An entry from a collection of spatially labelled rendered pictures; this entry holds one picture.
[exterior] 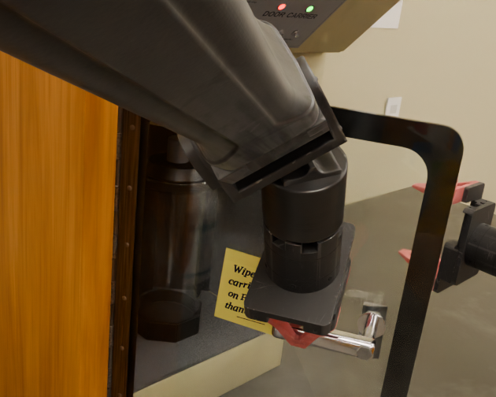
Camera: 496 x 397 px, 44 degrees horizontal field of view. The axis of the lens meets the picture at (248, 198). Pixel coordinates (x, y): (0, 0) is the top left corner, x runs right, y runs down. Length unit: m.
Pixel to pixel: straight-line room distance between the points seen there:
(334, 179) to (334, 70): 1.18
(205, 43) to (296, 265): 0.30
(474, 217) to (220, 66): 0.65
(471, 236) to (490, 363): 0.35
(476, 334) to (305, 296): 0.75
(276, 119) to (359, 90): 1.39
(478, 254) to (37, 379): 0.52
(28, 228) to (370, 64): 1.23
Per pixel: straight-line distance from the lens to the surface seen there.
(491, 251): 0.80
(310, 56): 0.79
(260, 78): 0.21
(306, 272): 0.45
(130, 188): 0.61
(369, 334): 0.56
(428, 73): 1.95
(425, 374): 1.04
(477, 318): 1.25
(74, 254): 0.54
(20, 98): 0.58
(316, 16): 0.68
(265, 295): 0.46
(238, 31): 0.16
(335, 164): 0.40
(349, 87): 1.63
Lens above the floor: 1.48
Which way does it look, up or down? 19 degrees down
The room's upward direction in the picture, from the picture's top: 7 degrees clockwise
